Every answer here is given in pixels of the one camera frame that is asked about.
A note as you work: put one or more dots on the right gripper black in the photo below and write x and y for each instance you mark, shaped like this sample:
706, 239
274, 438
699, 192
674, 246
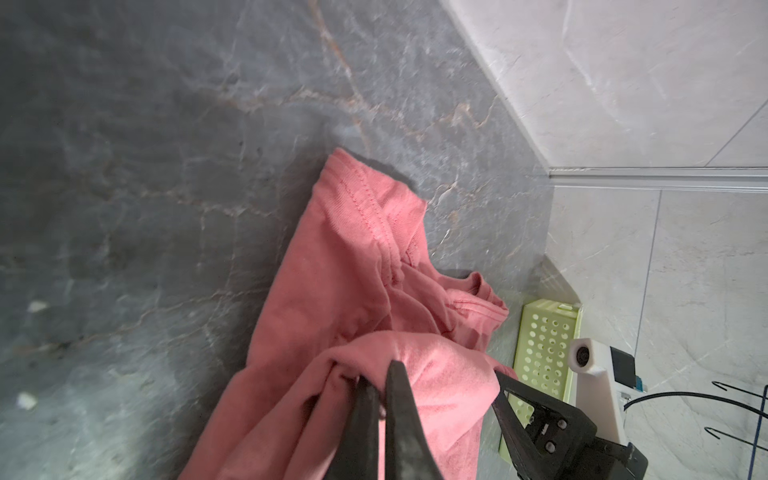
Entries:
557, 443

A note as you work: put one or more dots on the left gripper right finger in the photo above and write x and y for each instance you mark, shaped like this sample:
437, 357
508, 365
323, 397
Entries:
407, 454

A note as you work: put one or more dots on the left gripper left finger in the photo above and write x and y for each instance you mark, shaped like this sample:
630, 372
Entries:
357, 455

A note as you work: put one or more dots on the pink t shirt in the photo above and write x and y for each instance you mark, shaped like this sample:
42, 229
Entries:
356, 291

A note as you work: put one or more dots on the green plastic basket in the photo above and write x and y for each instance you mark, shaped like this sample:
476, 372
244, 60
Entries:
546, 329

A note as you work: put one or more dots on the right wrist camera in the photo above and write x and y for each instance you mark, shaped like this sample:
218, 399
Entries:
606, 382

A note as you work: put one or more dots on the black wire hook rack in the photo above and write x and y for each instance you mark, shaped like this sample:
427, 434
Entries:
756, 419

